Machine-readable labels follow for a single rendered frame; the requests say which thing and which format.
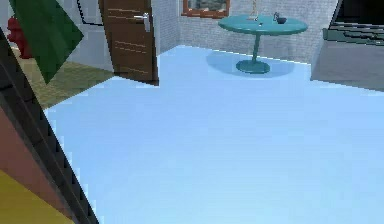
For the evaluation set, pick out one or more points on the brown wooden room door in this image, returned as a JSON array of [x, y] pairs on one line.
[[131, 40]]

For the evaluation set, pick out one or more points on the beige tall statuette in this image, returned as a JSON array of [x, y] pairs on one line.
[[254, 10]]

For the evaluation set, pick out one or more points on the small grey figurine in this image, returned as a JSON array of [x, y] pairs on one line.
[[275, 16]]

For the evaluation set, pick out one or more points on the dark bowl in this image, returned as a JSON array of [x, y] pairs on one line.
[[281, 20]]

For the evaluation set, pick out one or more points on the green flat panel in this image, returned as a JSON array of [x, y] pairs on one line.
[[46, 36]]

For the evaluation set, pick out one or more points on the black framed colourful furniture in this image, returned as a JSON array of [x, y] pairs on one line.
[[26, 153]]

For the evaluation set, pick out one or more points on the red hydrant shaped object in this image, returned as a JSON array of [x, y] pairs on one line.
[[18, 36]]

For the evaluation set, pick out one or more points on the orange framed wall picture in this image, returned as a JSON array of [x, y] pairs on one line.
[[206, 12]]

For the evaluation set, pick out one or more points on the teal round pedestal table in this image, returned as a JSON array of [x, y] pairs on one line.
[[263, 27]]

